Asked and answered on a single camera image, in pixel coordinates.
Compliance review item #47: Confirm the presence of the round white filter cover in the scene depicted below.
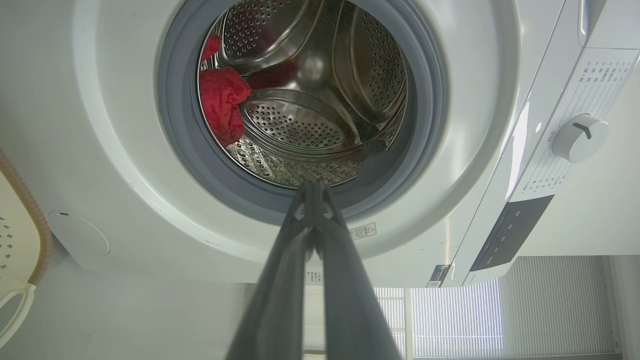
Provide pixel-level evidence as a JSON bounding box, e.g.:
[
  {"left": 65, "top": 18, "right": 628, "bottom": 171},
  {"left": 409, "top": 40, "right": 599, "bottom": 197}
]
[{"left": 47, "top": 210, "right": 111, "bottom": 257}]

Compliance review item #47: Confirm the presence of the cream plastic laundry basket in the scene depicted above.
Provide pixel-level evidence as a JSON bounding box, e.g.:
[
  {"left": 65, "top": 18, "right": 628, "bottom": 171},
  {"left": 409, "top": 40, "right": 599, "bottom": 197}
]
[{"left": 0, "top": 150, "right": 53, "bottom": 348}]

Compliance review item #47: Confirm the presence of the white front-load washing machine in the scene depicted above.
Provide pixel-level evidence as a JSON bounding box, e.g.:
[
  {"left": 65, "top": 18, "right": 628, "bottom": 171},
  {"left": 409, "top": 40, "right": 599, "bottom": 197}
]
[{"left": 0, "top": 0, "right": 640, "bottom": 289}]

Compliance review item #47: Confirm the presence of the white round program knob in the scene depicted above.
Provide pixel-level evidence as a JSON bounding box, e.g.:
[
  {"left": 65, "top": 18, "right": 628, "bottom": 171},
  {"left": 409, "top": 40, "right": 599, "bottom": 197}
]
[{"left": 552, "top": 114, "right": 610, "bottom": 164}]

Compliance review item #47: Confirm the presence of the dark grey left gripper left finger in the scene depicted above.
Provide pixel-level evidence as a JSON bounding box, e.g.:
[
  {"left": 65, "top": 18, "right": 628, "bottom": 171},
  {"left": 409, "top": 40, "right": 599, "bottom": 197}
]
[{"left": 226, "top": 181, "right": 317, "bottom": 360}]

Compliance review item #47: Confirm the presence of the grey rubber door gasket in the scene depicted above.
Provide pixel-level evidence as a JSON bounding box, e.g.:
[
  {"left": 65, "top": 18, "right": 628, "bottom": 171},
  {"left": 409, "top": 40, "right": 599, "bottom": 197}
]
[{"left": 157, "top": 0, "right": 448, "bottom": 226}]

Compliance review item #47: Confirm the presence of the dark grey touch control panel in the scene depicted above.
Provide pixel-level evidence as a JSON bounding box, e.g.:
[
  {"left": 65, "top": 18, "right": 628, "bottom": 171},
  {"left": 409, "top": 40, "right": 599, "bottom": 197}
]
[{"left": 470, "top": 195, "right": 555, "bottom": 272}]

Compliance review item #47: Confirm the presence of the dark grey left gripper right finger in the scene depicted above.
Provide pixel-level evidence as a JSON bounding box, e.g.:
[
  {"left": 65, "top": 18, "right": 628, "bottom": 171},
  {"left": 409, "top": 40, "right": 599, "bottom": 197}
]
[{"left": 313, "top": 181, "right": 403, "bottom": 360}]

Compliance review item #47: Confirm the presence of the grey warning sticker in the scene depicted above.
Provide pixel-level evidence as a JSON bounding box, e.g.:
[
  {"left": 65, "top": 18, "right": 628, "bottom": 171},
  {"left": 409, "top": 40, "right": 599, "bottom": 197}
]
[{"left": 348, "top": 222, "right": 377, "bottom": 241}]

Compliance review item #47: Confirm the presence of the white detergent drawer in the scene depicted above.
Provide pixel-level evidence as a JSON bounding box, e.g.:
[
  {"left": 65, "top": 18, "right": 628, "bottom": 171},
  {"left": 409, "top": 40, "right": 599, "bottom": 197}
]
[{"left": 577, "top": 0, "right": 640, "bottom": 49}]

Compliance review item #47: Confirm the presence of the stainless steel washing machine drum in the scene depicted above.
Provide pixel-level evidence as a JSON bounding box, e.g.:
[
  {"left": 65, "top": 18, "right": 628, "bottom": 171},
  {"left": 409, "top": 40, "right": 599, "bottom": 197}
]
[{"left": 197, "top": 0, "right": 408, "bottom": 190}]

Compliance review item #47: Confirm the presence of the red and white garment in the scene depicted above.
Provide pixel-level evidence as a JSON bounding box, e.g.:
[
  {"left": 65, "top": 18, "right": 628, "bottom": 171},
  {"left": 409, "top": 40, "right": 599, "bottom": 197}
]
[{"left": 198, "top": 32, "right": 252, "bottom": 147}]

